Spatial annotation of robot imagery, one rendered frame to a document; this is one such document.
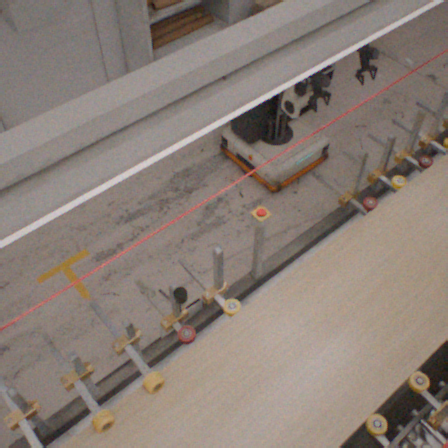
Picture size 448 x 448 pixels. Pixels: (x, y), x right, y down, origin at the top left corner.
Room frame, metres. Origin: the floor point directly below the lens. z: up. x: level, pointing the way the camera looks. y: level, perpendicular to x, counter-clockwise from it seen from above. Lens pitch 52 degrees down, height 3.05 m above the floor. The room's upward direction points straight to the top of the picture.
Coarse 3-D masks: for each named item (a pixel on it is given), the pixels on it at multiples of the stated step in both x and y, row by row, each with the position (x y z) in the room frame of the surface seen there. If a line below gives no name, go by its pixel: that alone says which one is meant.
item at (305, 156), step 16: (304, 128) 3.16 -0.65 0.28; (224, 144) 3.12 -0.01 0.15; (240, 144) 2.99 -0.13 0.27; (256, 144) 2.98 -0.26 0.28; (272, 144) 2.98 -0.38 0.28; (288, 144) 2.97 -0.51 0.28; (304, 144) 2.97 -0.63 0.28; (320, 144) 2.98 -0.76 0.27; (240, 160) 2.95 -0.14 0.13; (256, 160) 2.83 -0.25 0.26; (288, 160) 2.80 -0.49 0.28; (304, 160) 2.85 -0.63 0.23; (320, 160) 2.98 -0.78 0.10; (256, 176) 2.80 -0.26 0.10; (272, 176) 2.68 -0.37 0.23; (288, 176) 2.75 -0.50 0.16; (272, 192) 2.66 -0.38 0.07
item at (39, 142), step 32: (288, 0) 1.10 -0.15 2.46; (320, 0) 1.10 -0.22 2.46; (352, 0) 1.14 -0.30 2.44; (224, 32) 0.97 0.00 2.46; (256, 32) 0.97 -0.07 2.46; (288, 32) 1.01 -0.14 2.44; (160, 64) 0.86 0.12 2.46; (192, 64) 0.86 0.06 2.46; (224, 64) 0.90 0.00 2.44; (96, 96) 0.77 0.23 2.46; (128, 96) 0.77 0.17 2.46; (160, 96) 0.80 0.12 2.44; (32, 128) 0.68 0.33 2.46; (64, 128) 0.68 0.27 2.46; (96, 128) 0.71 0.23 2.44; (0, 160) 0.60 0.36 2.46; (32, 160) 0.63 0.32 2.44
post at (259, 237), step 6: (264, 228) 1.50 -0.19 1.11; (258, 234) 1.49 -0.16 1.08; (264, 234) 1.50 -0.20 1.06; (258, 240) 1.49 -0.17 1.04; (258, 246) 1.49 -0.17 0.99; (258, 252) 1.49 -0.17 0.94; (258, 258) 1.49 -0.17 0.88; (252, 264) 1.51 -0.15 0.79; (258, 264) 1.49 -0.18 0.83; (252, 270) 1.51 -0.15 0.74; (258, 270) 1.49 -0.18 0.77; (258, 276) 1.49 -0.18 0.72
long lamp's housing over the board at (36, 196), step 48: (384, 0) 1.25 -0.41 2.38; (432, 0) 1.33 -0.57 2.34; (288, 48) 1.04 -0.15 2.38; (336, 48) 1.09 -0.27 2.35; (192, 96) 0.87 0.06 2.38; (240, 96) 0.90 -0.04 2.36; (96, 144) 0.73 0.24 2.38; (144, 144) 0.75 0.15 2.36; (0, 192) 0.61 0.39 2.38; (48, 192) 0.62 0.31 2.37; (0, 240) 0.54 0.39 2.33
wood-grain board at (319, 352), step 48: (432, 192) 1.91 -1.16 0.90; (336, 240) 1.58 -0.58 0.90; (384, 240) 1.58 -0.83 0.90; (432, 240) 1.58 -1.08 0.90; (288, 288) 1.30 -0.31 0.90; (336, 288) 1.30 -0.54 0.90; (384, 288) 1.29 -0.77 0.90; (432, 288) 1.29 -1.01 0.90; (240, 336) 1.05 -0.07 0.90; (288, 336) 1.05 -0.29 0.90; (336, 336) 1.04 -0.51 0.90; (384, 336) 1.04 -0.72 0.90; (432, 336) 1.04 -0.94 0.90; (192, 384) 0.83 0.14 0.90; (240, 384) 0.83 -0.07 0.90; (288, 384) 0.82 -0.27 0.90; (336, 384) 0.82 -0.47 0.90; (384, 384) 0.82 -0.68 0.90; (96, 432) 0.63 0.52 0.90; (144, 432) 0.63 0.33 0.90; (192, 432) 0.63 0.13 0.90; (240, 432) 0.63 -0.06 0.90; (288, 432) 0.63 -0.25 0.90; (336, 432) 0.62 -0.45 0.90
